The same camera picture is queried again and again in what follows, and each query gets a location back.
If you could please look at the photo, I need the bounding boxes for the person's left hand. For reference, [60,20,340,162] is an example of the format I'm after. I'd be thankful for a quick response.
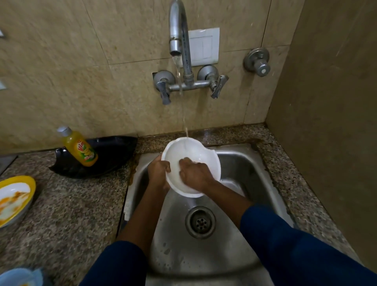
[147,155,172,193]

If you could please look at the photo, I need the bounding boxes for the person's right hand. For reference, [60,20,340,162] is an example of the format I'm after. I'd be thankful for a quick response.
[179,157,216,193]

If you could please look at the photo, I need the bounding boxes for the white scalloped bowl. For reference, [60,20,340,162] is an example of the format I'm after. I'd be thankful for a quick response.
[161,137,222,198]

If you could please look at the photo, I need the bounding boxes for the yellow rimmed plate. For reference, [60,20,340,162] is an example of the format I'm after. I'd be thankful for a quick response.
[0,176,37,229]

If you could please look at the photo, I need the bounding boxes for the blue plastic bowl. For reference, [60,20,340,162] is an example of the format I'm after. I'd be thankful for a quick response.
[0,267,44,286]

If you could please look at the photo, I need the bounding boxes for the person's right forearm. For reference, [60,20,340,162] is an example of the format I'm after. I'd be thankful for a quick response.
[203,180,377,286]

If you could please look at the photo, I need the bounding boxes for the person's left forearm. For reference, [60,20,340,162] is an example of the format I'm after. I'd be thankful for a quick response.
[79,185,171,286]

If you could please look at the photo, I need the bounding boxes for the yellow dish soap bottle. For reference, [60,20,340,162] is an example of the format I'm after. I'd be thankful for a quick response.
[57,126,99,167]

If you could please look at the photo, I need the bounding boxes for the steel sink drain strainer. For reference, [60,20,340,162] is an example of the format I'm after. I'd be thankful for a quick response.
[185,206,216,240]

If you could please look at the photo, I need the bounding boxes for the black leaf-shaped tray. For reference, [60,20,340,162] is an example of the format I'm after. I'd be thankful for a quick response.
[49,136,138,179]

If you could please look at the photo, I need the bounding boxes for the stainless steel sink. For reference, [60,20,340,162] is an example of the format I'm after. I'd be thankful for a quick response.
[123,143,295,286]

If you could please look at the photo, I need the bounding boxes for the white switch plate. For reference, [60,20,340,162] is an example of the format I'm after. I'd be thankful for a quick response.
[188,27,220,67]

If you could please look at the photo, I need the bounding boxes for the steel wall valve knob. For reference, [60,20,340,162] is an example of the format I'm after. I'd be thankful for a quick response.
[243,48,271,77]

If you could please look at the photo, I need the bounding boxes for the steel wall faucet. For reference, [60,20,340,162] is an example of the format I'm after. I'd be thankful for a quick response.
[152,0,229,105]

